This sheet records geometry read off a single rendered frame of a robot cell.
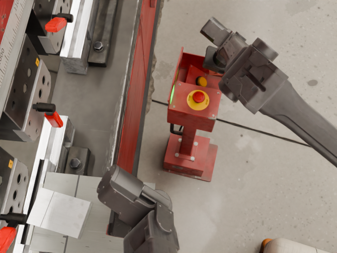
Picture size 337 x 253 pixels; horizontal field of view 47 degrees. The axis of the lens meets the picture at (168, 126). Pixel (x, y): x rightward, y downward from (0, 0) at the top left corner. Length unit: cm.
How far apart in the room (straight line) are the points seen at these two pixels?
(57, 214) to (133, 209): 33
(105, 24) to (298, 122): 79
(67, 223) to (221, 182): 117
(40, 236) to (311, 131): 63
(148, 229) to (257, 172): 147
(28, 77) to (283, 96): 44
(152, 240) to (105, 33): 79
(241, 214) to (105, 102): 105
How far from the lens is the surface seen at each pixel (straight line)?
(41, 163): 100
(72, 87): 119
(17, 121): 72
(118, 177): 64
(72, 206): 94
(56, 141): 103
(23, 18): 72
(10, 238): 66
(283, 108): 61
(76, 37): 116
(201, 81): 134
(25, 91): 74
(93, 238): 92
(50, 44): 84
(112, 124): 112
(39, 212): 96
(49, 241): 94
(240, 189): 199
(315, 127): 63
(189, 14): 241
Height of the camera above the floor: 191
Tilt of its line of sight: 68 degrees down
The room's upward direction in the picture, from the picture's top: 2 degrees clockwise
